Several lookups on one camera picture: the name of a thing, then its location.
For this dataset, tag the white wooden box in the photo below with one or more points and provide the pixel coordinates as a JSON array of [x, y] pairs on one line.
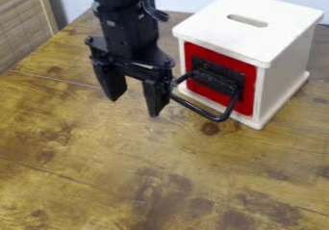
[[257, 39]]

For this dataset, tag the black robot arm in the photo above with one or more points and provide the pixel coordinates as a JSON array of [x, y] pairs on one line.
[[147, 5]]

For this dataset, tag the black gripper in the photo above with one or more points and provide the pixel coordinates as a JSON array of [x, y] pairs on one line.
[[125, 52]]

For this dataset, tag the red drawer front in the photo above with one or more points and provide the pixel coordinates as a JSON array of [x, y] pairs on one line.
[[220, 76]]

